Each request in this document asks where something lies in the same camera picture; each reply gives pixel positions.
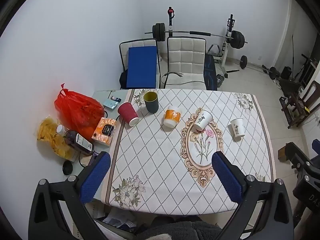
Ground white padded chair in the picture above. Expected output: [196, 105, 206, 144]
[119, 38, 161, 90]
[163, 36, 208, 90]

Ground clear bag of yellow chips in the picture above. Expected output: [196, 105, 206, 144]
[37, 115, 76, 160]

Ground white barbell rack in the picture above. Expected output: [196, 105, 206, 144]
[167, 6, 237, 78]

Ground dark liquid bottle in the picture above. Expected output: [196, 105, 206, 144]
[56, 125, 95, 157]

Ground orange and white cup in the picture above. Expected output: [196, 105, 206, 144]
[163, 106, 182, 128]

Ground orange tissue box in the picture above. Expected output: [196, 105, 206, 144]
[91, 117, 118, 147]

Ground red plastic bag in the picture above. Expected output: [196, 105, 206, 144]
[54, 83, 106, 141]

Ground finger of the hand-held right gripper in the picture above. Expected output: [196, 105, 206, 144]
[285, 142, 317, 174]

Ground black cable on chair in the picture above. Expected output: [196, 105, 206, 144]
[161, 72, 206, 88]

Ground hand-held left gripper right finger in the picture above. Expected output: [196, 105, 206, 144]
[212, 151, 294, 240]

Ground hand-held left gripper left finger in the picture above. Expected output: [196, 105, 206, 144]
[28, 152, 112, 240]

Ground black weight bench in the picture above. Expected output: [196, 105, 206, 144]
[203, 53, 218, 91]

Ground floral diamond-pattern tablecloth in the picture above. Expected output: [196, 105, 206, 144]
[105, 88, 277, 217]

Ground long barbell with black plates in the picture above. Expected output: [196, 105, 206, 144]
[144, 23, 249, 50]

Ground small teal box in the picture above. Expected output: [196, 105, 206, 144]
[103, 98, 118, 110]

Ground blue flat board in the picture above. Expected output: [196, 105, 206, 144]
[126, 46, 159, 89]

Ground red ribbed paper cup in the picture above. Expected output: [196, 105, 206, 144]
[117, 102, 140, 126]

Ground dark green cup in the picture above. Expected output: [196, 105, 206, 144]
[143, 91, 159, 113]

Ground white printed paper cup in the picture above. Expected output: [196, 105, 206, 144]
[230, 117, 246, 139]
[193, 109, 213, 132]

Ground short barbell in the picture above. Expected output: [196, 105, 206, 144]
[238, 55, 271, 71]

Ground black round lid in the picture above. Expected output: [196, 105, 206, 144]
[62, 160, 73, 175]

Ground stack of papers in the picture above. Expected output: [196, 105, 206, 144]
[94, 204, 137, 232]

